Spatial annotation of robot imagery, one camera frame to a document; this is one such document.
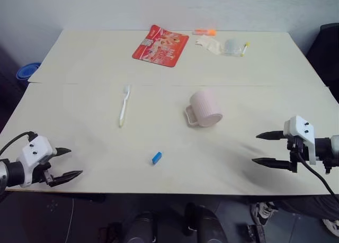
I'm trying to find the thin white floor cable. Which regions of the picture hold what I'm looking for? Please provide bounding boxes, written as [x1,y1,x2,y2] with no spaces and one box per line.
[65,197,77,243]

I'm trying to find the red printed packet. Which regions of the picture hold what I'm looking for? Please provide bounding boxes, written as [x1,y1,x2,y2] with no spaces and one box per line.
[131,24,190,68]

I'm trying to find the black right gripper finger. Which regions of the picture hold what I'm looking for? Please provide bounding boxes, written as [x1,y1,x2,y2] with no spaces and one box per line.
[255,130,286,141]
[251,157,294,173]

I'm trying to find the dark rounded shape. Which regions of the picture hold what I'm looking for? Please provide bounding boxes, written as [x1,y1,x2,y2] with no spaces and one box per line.
[123,211,157,243]
[184,202,229,243]

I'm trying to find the clear bag with blue cup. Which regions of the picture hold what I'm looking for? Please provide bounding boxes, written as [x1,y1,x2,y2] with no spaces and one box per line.
[221,38,246,57]

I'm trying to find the orange and white tube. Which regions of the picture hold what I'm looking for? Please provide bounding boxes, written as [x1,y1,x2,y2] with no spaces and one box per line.
[192,29,217,37]

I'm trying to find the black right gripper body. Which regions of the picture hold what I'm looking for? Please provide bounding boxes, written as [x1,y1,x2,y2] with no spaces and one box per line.
[287,137,310,174]

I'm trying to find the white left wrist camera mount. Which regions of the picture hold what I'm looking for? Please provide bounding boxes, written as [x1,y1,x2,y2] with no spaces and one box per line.
[16,136,54,188]

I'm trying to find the small blue block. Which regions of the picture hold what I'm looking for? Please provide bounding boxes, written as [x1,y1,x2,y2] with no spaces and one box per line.
[151,151,163,165]

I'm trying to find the pink ribbed cup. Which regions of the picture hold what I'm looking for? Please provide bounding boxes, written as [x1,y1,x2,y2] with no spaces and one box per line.
[184,88,224,128]

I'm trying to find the grey trouser leg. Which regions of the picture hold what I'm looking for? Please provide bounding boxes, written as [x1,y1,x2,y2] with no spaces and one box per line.
[272,194,339,223]

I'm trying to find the white toothbrush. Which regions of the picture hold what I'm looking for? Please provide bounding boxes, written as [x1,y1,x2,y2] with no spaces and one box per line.
[118,85,132,128]

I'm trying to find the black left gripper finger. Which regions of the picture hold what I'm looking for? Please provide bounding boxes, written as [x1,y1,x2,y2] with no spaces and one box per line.
[54,147,72,157]
[48,170,84,188]

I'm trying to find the black chair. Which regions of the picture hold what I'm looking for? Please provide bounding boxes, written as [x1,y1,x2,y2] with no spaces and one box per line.
[305,23,339,97]

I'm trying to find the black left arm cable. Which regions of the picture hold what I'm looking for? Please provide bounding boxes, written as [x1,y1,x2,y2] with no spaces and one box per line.
[0,131,37,157]

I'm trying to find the thin white yellow-capped stick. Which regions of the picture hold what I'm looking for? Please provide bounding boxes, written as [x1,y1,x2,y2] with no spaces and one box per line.
[241,41,252,58]

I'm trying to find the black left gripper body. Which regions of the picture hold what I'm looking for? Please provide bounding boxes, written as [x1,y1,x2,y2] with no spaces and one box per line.
[31,148,58,187]

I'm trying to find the black and white sneaker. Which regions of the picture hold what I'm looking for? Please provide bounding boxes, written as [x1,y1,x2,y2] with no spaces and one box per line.
[322,218,339,238]
[249,201,276,226]

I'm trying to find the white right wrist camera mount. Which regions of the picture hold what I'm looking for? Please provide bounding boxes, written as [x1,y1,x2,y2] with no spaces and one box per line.
[283,115,317,165]

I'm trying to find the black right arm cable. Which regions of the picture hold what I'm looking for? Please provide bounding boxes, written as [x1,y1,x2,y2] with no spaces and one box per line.
[296,146,339,196]

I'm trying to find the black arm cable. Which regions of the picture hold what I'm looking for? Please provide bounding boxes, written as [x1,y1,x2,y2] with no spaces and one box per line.
[0,131,37,157]
[296,146,339,196]

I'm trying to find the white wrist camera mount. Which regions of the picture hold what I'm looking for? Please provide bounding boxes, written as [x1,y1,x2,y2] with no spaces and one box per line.
[283,115,317,165]
[16,136,54,188]

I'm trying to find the blue plastic bucket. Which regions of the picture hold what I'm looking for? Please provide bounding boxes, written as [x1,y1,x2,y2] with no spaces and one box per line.
[16,62,42,82]

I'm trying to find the crumpled white plastic wrapper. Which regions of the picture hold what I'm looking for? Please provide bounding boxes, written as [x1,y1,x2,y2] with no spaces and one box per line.
[194,36,224,56]

